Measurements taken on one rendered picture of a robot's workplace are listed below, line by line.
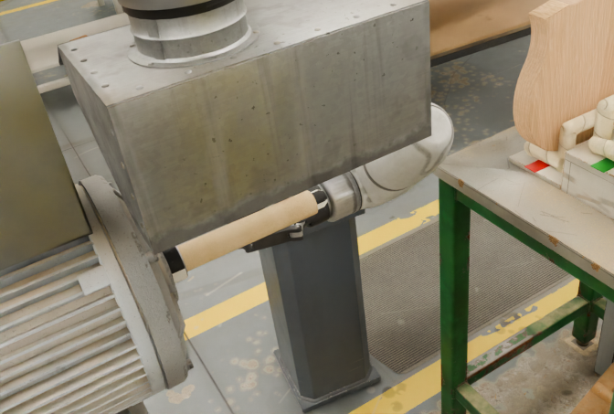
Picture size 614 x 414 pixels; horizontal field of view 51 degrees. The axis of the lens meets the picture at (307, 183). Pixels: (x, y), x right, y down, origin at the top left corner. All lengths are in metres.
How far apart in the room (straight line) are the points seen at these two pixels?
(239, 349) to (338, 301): 0.59
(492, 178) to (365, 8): 0.88
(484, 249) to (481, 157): 1.23
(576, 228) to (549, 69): 0.30
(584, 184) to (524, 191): 0.12
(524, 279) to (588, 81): 1.28
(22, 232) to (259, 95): 0.24
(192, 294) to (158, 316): 2.00
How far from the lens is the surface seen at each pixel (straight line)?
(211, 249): 0.77
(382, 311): 2.44
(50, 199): 0.61
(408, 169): 1.01
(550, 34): 1.30
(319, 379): 2.11
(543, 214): 1.34
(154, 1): 0.53
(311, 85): 0.57
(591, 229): 1.32
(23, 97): 0.57
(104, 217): 0.67
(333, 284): 1.88
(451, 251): 1.59
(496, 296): 2.50
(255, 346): 2.39
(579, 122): 1.41
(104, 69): 0.57
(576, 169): 1.36
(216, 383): 2.32
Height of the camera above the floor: 1.72
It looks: 33 degrees down
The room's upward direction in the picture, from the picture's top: 8 degrees counter-clockwise
